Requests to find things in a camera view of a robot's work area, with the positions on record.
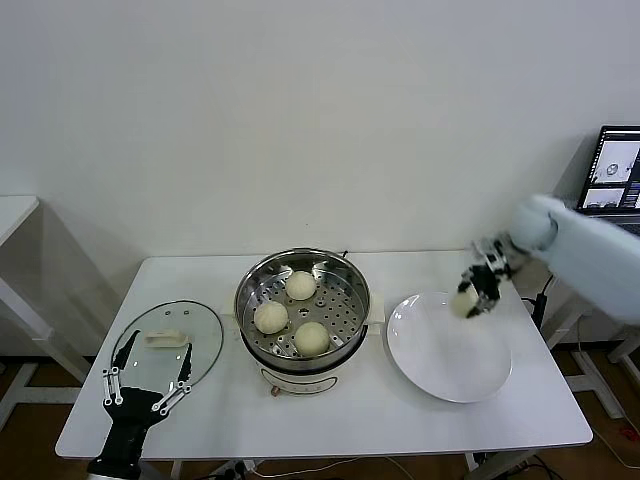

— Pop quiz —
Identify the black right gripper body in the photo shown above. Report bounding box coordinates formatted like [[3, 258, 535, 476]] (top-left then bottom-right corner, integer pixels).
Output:
[[493, 234, 531, 274]]

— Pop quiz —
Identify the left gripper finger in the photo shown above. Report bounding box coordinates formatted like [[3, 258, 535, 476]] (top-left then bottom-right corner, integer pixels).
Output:
[[150, 343, 195, 415], [101, 331, 141, 407]]

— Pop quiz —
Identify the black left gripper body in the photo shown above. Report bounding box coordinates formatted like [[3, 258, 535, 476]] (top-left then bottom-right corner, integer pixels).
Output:
[[87, 385, 169, 475]]

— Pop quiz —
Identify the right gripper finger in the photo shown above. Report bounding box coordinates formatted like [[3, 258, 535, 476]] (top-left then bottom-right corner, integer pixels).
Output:
[[468, 264, 514, 319], [457, 239, 495, 295]]

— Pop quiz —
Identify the white steamed baozi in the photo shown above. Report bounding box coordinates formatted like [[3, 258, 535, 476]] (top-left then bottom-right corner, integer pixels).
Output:
[[254, 301, 290, 335], [286, 270, 319, 301], [451, 292, 481, 319], [293, 322, 331, 357]]

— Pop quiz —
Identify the round glass pot lid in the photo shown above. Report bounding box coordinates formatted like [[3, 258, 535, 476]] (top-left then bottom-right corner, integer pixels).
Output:
[[111, 299, 225, 401]]

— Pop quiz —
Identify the perforated steel steamer basket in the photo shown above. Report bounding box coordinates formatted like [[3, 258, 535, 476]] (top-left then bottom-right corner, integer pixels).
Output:
[[234, 247, 373, 370]]

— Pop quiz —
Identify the white laptop side table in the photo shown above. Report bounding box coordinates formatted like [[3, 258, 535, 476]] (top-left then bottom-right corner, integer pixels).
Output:
[[542, 199, 640, 421]]

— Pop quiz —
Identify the round white plate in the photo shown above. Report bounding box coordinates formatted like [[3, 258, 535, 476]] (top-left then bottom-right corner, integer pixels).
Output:
[[383, 292, 514, 404]]

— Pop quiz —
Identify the white power strip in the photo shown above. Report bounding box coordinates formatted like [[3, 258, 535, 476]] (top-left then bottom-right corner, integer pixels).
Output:
[[209, 459, 259, 480]]

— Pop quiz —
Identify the grey open laptop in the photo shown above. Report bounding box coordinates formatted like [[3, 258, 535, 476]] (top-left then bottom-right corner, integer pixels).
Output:
[[574, 125, 640, 226]]

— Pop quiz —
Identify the empty white side table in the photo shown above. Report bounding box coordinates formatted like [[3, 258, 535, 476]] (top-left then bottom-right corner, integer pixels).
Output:
[[0, 194, 96, 416]]

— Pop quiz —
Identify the black power cable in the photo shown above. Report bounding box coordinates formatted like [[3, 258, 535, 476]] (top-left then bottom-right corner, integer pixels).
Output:
[[522, 274, 559, 331]]

